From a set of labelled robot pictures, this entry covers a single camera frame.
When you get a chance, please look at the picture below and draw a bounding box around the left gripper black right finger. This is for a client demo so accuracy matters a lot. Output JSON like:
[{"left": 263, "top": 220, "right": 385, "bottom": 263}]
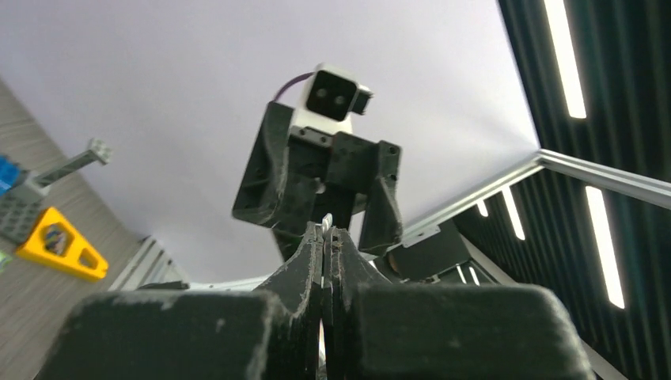
[{"left": 323, "top": 227, "right": 594, "bottom": 379}]

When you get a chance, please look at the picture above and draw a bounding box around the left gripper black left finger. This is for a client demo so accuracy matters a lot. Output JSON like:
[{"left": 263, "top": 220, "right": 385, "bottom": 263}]
[{"left": 37, "top": 222, "right": 324, "bottom": 379}]

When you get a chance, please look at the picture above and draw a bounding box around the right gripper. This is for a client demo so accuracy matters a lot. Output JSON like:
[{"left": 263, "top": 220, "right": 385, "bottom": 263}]
[{"left": 232, "top": 101, "right": 403, "bottom": 257}]

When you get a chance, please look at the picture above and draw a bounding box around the small white battery door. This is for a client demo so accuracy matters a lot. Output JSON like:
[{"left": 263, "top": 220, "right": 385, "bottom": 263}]
[{"left": 320, "top": 213, "right": 333, "bottom": 234}]

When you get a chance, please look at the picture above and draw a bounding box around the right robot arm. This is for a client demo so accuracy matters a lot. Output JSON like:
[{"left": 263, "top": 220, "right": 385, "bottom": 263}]
[{"left": 232, "top": 101, "right": 475, "bottom": 283}]

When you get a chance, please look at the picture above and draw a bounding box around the small grey lego piece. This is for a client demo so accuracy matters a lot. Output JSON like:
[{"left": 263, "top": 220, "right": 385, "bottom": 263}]
[{"left": 6, "top": 138, "right": 112, "bottom": 204}]

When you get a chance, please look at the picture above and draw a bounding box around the yellow triangular tool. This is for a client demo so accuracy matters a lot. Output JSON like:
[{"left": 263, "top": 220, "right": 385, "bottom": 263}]
[{"left": 15, "top": 207, "right": 108, "bottom": 282}]

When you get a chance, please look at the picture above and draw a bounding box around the green toy with eyes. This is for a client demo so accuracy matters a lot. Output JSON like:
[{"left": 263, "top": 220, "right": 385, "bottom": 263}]
[{"left": 0, "top": 251, "right": 13, "bottom": 272}]

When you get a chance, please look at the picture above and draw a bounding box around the grey lego baseplate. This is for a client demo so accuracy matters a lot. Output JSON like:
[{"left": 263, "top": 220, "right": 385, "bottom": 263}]
[{"left": 1, "top": 192, "right": 44, "bottom": 245}]

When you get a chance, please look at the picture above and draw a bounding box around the blue lego brick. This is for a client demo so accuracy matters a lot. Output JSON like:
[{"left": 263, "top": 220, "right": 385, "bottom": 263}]
[{"left": 0, "top": 154, "right": 21, "bottom": 196}]

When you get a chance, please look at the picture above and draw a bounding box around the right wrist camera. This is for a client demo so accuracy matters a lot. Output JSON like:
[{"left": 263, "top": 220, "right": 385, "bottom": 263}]
[{"left": 290, "top": 63, "right": 374, "bottom": 135}]

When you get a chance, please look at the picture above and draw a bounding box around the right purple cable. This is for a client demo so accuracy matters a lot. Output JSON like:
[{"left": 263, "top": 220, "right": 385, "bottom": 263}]
[{"left": 272, "top": 70, "right": 316, "bottom": 103}]

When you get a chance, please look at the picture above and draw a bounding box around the aluminium frame rail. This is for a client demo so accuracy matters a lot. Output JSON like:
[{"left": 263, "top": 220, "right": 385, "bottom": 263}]
[{"left": 400, "top": 150, "right": 670, "bottom": 253}]

